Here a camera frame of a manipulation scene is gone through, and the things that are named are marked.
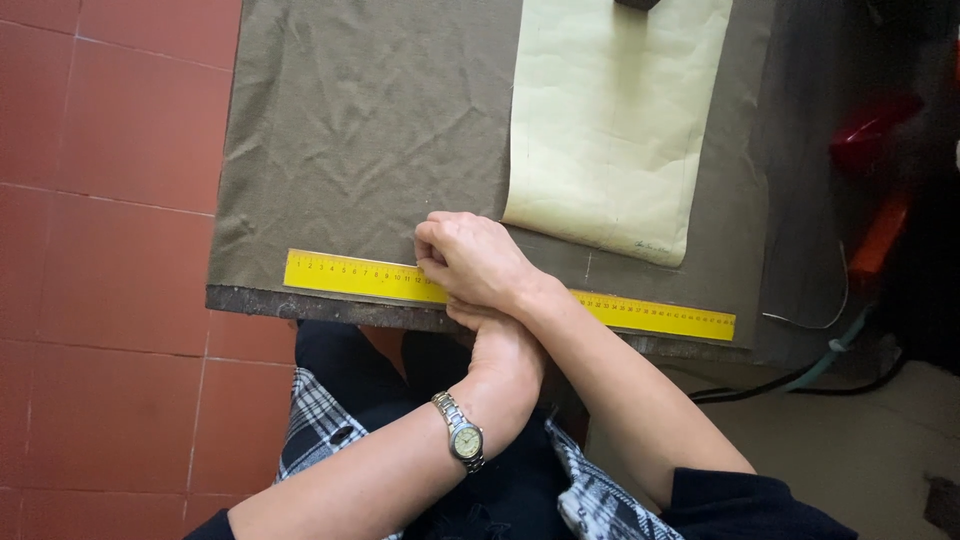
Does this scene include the person's right hand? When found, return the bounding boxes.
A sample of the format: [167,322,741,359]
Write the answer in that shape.
[414,210,562,321]

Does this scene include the person's left hand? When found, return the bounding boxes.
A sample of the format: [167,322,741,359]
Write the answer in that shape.
[446,297,549,445]

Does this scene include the yellow metal ruler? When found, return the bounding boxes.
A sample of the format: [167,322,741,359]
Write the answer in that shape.
[282,248,738,343]

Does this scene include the dark navy trousers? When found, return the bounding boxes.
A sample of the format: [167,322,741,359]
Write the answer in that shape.
[294,318,588,540]

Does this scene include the silver wristwatch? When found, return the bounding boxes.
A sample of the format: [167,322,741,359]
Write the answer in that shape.
[429,390,486,475]

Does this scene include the olive green fabric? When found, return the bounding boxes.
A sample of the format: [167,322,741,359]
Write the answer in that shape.
[207,0,777,351]

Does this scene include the black and white plaid shirt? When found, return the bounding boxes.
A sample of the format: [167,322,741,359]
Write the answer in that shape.
[273,366,685,540]

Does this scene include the cream paper pattern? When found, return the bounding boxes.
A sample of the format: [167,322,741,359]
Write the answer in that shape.
[501,0,735,269]

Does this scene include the dark navy sweater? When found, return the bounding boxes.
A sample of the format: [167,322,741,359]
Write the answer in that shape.
[183,466,861,540]

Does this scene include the white thread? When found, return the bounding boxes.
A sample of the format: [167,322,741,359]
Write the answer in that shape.
[762,240,851,332]

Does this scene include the orange object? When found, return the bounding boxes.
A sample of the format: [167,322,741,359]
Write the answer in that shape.
[847,190,913,280]

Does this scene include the red object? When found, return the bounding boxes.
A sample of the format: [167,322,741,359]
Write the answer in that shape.
[828,93,925,178]

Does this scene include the dark grey object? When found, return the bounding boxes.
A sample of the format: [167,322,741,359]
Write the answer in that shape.
[923,475,960,538]

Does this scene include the black cable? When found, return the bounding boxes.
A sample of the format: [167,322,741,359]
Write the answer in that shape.
[688,351,909,406]

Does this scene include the teal cable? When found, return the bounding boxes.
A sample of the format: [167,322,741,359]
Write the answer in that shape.
[780,306,876,393]

